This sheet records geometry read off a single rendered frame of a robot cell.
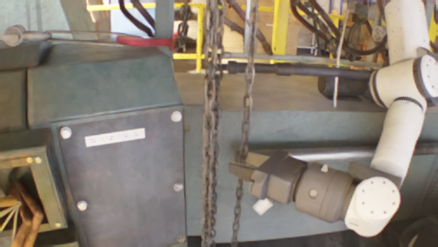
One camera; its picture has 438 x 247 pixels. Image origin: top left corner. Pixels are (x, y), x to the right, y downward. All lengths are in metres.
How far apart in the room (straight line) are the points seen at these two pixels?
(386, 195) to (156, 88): 0.39
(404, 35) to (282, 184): 0.38
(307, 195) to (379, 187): 0.11
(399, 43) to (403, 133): 0.19
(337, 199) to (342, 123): 0.67
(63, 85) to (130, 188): 0.21
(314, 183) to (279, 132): 0.57
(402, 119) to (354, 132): 0.61
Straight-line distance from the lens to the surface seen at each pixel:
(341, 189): 0.46
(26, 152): 0.40
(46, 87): 0.49
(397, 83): 0.58
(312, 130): 1.05
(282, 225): 1.28
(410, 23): 0.65
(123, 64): 0.50
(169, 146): 0.50
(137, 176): 0.51
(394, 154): 0.51
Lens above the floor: 0.94
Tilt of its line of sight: 24 degrees down
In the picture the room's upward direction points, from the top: 3 degrees clockwise
